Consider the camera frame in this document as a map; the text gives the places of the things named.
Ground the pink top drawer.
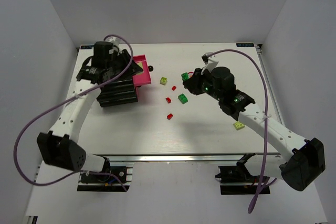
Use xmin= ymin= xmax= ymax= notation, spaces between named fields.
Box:
xmin=133 ymin=55 xmax=151 ymax=87

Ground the green four-stud long lego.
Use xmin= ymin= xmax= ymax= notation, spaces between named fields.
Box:
xmin=181 ymin=72 xmax=189 ymax=82

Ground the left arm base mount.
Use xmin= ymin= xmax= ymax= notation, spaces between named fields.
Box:
xmin=77 ymin=162 xmax=133 ymax=193

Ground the lime square lego brick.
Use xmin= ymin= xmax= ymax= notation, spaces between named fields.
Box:
xmin=160 ymin=77 xmax=167 ymax=85

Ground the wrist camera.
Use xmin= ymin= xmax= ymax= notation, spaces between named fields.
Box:
xmin=201 ymin=52 xmax=218 ymax=74
xmin=107 ymin=36 xmax=121 ymax=51

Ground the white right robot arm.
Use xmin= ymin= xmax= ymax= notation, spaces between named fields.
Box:
xmin=183 ymin=67 xmax=326 ymax=191

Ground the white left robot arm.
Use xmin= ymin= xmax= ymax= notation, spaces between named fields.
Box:
xmin=37 ymin=39 xmax=140 ymax=173

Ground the blue table label right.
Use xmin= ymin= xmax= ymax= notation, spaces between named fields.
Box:
xmin=236 ymin=42 xmax=255 ymax=47

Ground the black drawer cabinet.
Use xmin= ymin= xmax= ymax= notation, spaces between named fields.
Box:
xmin=97 ymin=77 xmax=138 ymax=108

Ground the green curved four-stud lego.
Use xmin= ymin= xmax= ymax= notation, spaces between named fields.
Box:
xmin=178 ymin=93 xmax=188 ymax=104

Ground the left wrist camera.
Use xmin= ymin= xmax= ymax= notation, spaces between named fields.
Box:
xmin=107 ymin=36 xmax=121 ymax=51

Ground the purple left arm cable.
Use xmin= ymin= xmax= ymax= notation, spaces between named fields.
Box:
xmin=13 ymin=34 xmax=135 ymax=186

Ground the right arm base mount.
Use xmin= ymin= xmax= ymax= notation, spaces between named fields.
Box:
xmin=215 ymin=153 xmax=260 ymax=195

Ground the blue table label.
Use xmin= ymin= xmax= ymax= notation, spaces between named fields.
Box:
xmin=236 ymin=42 xmax=255 ymax=47
xmin=80 ymin=45 xmax=94 ymax=50

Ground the blue table label left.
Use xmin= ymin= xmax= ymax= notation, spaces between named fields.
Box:
xmin=80 ymin=45 xmax=94 ymax=50

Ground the red lego wedge piece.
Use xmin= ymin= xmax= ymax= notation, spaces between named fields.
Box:
xmin=165 ymin=97 xmax=172 ymax=103

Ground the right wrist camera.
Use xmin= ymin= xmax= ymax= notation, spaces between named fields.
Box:
xmin=201 ymin=52 xmax=218 ymax=74

